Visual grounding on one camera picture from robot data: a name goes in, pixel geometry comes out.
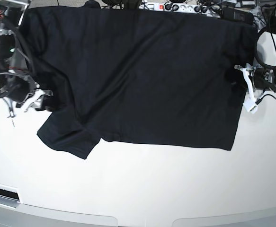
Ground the white power strip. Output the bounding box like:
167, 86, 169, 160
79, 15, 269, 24
139, 0, 220, 17

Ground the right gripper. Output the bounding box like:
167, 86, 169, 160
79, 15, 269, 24
0, 78, 35, 104

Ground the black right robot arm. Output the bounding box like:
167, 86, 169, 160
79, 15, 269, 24
0, 0, 35, 103

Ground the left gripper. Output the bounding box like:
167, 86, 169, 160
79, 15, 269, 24
252, 68, 276, 91

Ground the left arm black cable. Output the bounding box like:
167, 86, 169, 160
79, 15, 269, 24
256, 28, 276, 104

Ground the white slotted table fixture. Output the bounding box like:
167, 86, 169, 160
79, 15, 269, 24
0, 184, 22, 209

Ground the black box behind table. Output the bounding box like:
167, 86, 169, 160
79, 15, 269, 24
221, 7, 254, 26

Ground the black t-shirt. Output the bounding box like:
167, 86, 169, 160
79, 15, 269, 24
20, 6, 257, 159

